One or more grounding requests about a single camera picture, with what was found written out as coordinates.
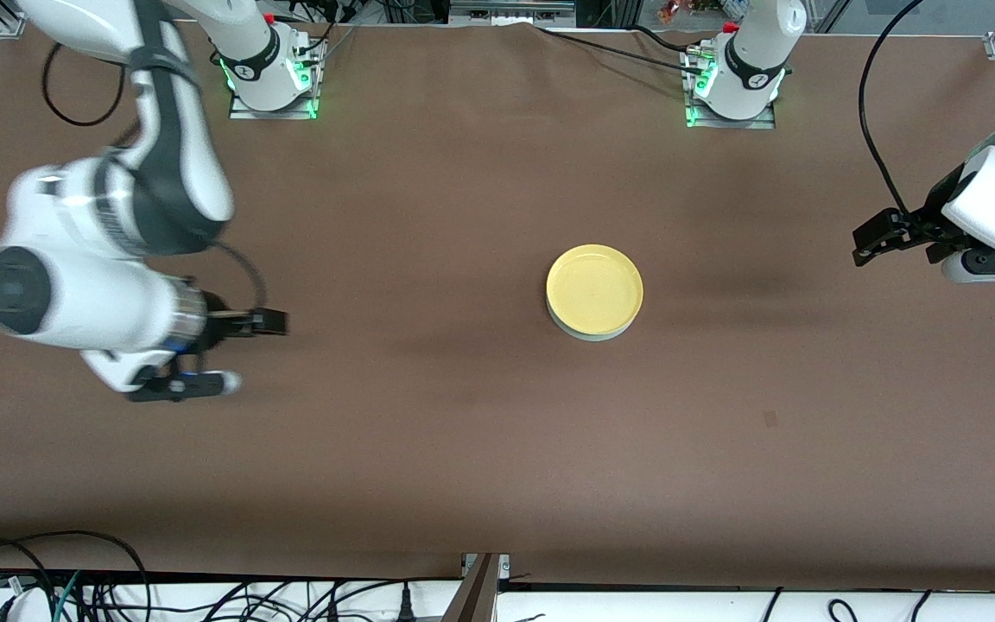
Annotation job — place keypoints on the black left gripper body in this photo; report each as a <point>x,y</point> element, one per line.
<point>932,213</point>

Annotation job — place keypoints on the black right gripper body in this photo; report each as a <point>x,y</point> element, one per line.
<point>216,324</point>

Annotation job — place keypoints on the yellow round plate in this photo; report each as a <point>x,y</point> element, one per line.
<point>592,289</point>

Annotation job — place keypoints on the pale green round plate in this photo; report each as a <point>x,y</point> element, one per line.
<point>592,338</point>

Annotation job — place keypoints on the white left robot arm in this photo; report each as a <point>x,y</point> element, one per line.
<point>994,203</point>

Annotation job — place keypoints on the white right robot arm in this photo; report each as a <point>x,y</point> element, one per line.
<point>117,294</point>

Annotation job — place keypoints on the brown table cloth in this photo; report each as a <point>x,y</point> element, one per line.
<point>463,449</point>

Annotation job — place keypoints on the black power plug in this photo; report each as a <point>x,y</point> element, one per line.
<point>407,605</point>

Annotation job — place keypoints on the grey metal box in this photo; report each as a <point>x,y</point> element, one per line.
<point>510,13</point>

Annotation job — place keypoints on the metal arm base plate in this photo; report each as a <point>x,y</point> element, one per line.
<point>243,112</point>
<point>735,123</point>

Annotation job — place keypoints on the aluminium profile post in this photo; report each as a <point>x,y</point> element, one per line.
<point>473,596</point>

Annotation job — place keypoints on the aluminium frame corner bracket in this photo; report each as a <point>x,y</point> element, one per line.
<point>7,26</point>

